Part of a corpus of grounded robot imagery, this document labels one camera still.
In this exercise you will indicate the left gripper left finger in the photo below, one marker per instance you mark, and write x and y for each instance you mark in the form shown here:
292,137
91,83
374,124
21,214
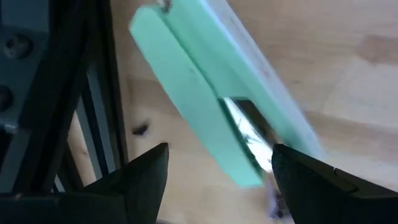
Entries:
146,180

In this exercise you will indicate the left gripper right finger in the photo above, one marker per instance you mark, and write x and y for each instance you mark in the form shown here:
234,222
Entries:
311,193

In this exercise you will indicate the green sticky note pad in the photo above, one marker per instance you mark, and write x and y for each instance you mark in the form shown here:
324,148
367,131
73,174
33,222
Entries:
186,77

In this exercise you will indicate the black aluminium table frame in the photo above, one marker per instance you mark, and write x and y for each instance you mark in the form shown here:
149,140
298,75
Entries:
62,77

